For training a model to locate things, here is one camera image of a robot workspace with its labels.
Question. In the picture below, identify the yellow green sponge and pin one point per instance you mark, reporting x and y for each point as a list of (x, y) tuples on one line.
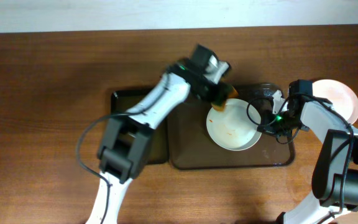
[(223, 92)]

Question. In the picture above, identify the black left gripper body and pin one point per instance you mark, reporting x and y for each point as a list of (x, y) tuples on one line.
[(217, 93)]

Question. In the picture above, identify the brown serving tray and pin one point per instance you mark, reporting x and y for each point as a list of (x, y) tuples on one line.
[(192, 148)]

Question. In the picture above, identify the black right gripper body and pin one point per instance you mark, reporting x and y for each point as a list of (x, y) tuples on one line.
[(269, 121)]

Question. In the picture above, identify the white plate with sauce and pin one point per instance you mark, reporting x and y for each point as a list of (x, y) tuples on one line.
[(344, 100)]

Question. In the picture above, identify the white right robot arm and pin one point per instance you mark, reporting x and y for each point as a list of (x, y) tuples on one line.
[(334, 185)]

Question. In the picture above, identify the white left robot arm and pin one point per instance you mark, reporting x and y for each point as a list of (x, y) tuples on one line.
[(125, 145)]

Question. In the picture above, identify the black water tub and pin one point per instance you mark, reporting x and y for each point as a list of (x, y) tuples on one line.
[(122, 100)]

